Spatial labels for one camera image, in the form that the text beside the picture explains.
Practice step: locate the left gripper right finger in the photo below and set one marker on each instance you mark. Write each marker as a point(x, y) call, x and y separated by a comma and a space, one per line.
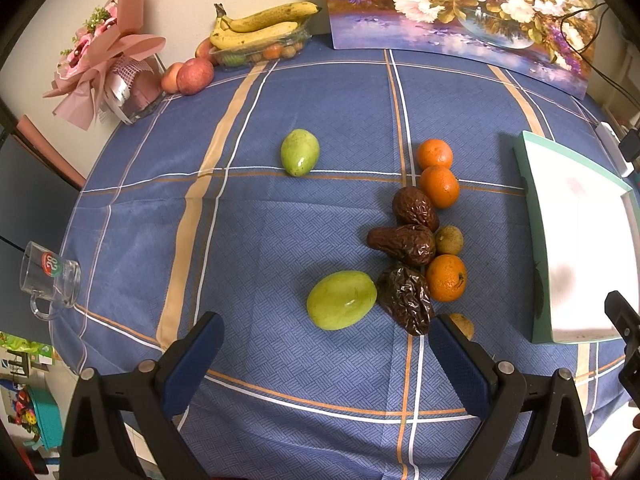
point(555, 442)

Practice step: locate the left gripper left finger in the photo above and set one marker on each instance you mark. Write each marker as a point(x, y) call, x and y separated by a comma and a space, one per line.
point(96, 444)

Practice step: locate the small brown longan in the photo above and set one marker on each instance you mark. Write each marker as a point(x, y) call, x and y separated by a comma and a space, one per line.
point(449, 240)
point(463, 324)

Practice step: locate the orange tangerine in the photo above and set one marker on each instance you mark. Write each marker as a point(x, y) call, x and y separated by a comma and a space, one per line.
point(446, 278)
point(434, 152)
point(440, 185)

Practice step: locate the dark dried date bottom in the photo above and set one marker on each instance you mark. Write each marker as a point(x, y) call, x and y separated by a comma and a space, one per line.
point(403, 293)

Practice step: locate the green mango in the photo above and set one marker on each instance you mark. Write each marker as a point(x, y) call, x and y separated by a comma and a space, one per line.
point(300, 151)
point(341, 299)

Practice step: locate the white tray with green rim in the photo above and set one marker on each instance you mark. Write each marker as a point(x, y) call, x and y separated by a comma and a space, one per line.
point(585, 233)

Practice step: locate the clear glass mug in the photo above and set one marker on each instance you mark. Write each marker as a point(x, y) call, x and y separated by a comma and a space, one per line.
point(51, 281)

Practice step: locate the black power adapter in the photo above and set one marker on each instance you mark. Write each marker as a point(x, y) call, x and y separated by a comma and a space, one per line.
point(629, 146)

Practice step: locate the white power strip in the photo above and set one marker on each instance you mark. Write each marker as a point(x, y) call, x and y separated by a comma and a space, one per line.
point(611, 144)

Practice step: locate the dark dried date middle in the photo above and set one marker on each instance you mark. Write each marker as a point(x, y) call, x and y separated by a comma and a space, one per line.
point(412, 244)

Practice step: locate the blue plaid tablecloth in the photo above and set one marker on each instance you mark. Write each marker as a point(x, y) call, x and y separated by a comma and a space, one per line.
point(190, 210)

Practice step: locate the flower painting canvas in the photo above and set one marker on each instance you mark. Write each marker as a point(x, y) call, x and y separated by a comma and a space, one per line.
point(549, 40)

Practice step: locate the peach coloured fruit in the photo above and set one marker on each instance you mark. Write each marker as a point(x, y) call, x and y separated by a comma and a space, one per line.
point(168, 82)

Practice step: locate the red apple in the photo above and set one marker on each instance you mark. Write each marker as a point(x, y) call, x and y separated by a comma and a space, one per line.
point(195, 75)

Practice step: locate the pink flower bouquet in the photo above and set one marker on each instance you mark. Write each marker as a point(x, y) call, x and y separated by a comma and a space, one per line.
point(113, 32)

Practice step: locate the clear plastic fruit container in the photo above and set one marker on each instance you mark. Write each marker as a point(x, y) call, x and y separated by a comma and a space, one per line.
point(282, 48)

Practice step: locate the yellow banana bunch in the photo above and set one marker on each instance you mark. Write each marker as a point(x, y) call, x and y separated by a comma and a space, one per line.
point(261, 27)

